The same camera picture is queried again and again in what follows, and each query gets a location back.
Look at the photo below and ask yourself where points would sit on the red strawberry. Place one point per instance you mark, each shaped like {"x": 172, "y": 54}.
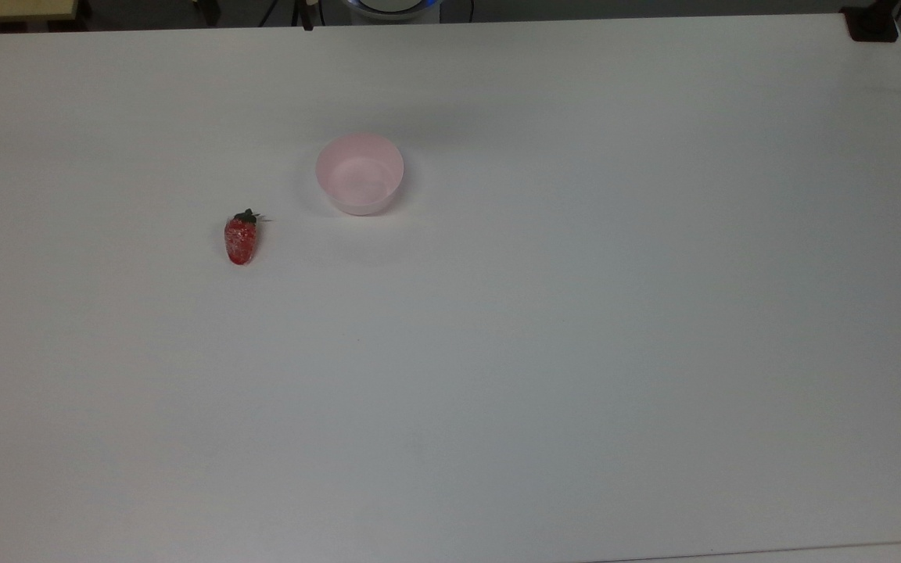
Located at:
{"x": 240, "y": 238}

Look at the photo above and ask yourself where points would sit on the pink plastic bowl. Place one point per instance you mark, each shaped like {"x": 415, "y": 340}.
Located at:
{"x": 360, "y": 178}

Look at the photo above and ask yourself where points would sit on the black table clamp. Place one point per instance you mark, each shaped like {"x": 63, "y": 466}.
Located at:
{"x": 871, "y": 23}

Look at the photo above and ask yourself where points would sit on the beige side table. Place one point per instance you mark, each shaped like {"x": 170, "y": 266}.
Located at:
{"x": 5, "y": 8}

